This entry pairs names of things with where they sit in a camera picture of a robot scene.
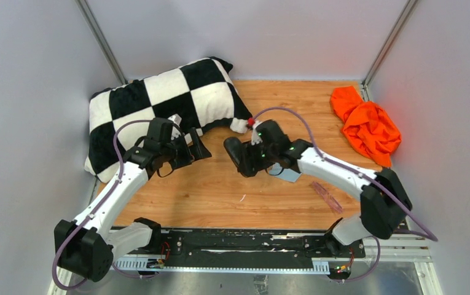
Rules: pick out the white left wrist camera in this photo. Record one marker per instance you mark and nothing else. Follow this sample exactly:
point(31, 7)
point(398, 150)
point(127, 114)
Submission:
point(176, 131)

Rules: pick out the black white checkered pillow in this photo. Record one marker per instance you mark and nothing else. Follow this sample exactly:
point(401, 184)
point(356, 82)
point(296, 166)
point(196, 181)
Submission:
point(201, 93)

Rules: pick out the black glasses case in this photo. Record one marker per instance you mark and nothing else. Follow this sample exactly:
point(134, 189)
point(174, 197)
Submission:
point(240, 155)

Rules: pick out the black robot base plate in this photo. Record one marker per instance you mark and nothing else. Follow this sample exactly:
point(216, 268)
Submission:
point(238, 250)

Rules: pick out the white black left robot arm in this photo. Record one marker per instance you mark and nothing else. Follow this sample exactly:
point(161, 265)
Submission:
point(86, 246)

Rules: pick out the orange crumpled cloth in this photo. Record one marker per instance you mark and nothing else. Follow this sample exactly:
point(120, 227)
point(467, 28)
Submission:
point(367, 127)

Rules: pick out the aluminium frame rail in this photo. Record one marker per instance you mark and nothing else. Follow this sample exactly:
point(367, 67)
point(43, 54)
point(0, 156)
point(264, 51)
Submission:
point(100, 38)

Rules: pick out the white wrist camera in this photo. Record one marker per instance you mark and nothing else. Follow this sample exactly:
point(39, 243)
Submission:
point(176, 131)
point(255, 135)

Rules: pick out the light blue cleaning cloth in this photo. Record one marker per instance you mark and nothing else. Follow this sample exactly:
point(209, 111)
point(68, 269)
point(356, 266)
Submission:
point(285, 174)

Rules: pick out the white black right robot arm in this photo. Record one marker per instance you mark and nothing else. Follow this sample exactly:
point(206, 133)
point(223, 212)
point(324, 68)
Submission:
point(384, 203)

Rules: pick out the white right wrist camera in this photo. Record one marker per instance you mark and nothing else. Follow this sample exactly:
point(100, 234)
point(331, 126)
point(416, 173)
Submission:
point(255, 135)

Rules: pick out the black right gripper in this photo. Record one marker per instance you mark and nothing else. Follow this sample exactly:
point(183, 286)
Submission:
point(258, 165)

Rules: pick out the pink transparent sunglasses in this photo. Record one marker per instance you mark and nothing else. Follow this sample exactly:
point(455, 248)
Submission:
point(327, 197)

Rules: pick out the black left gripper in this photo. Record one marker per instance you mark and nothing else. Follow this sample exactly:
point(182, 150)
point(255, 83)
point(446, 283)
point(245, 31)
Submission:
point(199, 151)

